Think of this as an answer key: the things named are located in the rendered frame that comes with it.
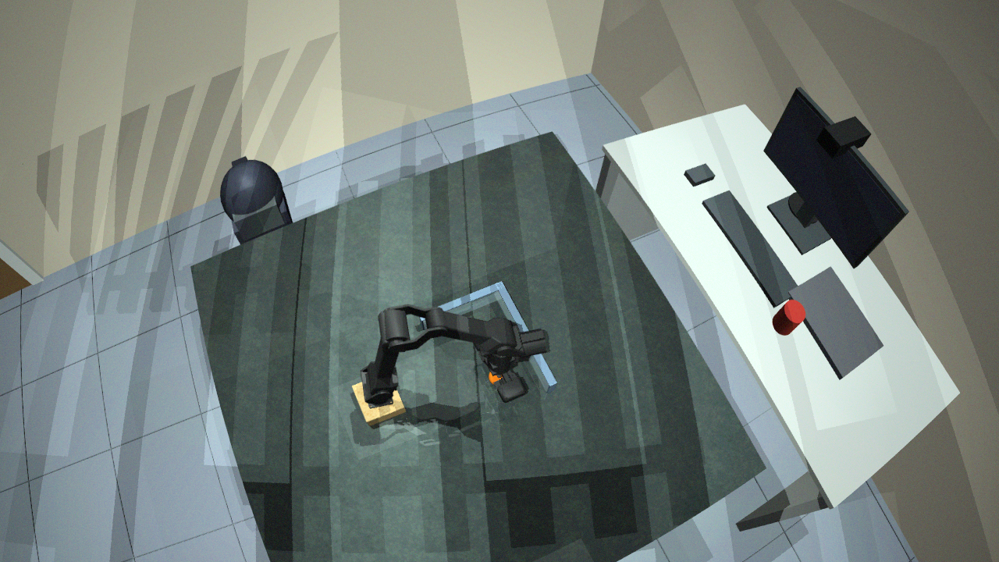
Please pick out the clear l-shaped wall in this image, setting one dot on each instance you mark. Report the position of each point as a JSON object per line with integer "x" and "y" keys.
{"x": 488, "y": 299}

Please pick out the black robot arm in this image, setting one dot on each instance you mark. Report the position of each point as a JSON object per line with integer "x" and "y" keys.
{"x": 499, "y": 338}

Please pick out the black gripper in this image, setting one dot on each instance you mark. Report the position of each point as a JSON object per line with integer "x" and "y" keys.
{"x": 509, "y": 386}

